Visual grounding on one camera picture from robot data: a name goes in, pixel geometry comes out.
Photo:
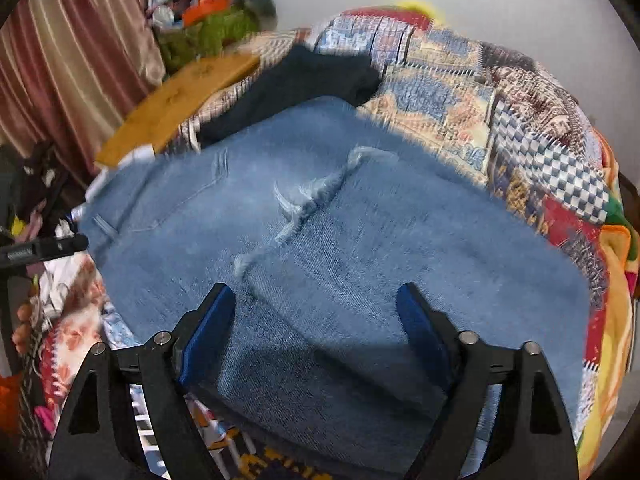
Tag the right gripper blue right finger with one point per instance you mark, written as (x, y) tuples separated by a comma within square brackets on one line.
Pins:
[(456, 362)]

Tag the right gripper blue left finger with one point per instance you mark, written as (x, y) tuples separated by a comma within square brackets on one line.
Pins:
[(173, 364)]

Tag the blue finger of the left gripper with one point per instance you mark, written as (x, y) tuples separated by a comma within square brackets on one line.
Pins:
[(41, 250)]

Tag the blue denim jeans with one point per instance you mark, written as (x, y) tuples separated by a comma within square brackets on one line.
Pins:
[(314, 218)]

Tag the wooden lap desk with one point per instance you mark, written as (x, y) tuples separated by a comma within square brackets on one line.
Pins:
[(158, 117)]

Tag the striped red gold curtain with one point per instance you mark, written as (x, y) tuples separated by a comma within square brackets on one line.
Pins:
[(71, 72)]

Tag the orange fleece blanket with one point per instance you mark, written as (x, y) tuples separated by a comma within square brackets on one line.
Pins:
[(618, 242)]

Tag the colourful patchwork quilt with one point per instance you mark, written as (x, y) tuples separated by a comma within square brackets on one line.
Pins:
[(496, 115)]

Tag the green patterned storage box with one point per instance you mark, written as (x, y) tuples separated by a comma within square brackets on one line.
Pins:
[(208, 37)]

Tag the orange box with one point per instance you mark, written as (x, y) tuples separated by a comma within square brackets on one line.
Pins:
[(201, 10)]

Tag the folded black garment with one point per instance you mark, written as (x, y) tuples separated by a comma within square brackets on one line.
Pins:
[(301, 76)]

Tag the yellow padded bed rail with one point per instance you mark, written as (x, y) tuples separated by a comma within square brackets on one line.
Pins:
[(421, 6)]

